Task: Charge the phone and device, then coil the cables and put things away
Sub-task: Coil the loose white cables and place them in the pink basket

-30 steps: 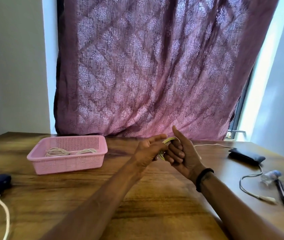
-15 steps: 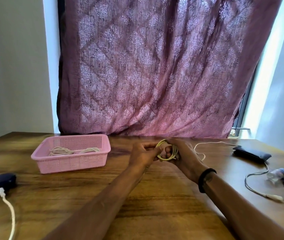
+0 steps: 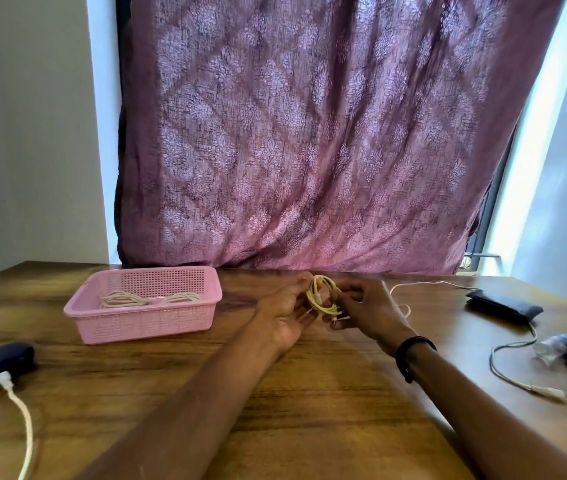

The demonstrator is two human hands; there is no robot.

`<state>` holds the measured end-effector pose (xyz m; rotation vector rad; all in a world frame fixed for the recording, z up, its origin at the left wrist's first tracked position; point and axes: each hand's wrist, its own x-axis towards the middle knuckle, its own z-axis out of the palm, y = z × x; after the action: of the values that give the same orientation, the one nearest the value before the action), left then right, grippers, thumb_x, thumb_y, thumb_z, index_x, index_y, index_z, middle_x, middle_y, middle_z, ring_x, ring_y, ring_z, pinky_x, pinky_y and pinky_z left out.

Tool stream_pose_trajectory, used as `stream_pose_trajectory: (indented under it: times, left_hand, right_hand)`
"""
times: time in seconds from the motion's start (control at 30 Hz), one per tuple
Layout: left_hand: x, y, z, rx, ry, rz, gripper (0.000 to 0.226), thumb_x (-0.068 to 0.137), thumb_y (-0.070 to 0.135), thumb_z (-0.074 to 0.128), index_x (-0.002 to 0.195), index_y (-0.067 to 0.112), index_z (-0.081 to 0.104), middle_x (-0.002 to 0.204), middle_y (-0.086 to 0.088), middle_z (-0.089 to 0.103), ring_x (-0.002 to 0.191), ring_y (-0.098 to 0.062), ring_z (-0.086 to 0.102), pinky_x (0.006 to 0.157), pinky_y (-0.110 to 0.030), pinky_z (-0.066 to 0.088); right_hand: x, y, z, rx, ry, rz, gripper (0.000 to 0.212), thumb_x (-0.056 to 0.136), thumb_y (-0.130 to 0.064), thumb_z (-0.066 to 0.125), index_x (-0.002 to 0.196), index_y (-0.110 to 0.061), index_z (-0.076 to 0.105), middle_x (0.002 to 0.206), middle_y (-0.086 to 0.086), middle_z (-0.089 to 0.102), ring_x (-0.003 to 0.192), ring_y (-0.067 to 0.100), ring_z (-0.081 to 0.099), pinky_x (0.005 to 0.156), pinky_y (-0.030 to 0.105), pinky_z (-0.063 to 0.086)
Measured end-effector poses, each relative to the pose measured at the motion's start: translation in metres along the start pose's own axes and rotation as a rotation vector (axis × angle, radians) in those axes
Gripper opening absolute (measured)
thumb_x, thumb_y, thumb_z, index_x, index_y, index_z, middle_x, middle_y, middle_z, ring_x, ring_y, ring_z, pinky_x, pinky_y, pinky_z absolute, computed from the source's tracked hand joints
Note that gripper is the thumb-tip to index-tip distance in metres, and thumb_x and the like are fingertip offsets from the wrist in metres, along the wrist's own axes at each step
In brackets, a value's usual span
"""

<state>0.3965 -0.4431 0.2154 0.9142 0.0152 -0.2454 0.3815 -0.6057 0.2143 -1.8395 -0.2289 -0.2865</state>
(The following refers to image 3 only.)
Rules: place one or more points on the person's right hand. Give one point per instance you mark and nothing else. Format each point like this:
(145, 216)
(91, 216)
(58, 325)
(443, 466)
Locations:
(373, 314)

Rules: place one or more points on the person's left hand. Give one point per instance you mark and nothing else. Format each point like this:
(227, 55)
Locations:
(286, 314)

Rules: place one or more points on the pink plastic basket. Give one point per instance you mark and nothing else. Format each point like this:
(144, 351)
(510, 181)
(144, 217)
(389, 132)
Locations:
(143, 322)

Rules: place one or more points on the person's right forearm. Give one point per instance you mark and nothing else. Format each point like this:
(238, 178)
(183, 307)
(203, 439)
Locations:
(493, 429)

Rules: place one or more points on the person's left forearm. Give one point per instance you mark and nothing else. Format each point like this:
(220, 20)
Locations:
(178, 419)

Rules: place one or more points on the wooden desk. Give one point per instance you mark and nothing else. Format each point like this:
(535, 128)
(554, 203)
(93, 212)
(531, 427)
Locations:
(113, 394)

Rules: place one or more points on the black wristband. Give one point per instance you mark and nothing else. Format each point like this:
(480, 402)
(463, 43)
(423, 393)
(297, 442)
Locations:
(403, 364)

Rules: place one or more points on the metal window latch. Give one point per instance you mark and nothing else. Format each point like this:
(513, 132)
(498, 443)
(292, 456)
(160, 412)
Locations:
(488, 255)

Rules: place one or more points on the black wallet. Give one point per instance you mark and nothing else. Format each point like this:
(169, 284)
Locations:
(503, 304)

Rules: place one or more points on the purple patterned curtain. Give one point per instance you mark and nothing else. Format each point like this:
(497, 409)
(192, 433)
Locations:
(313, 144)

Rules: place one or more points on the clear plastic bottle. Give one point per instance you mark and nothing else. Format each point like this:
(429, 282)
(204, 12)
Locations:
(553, 347)

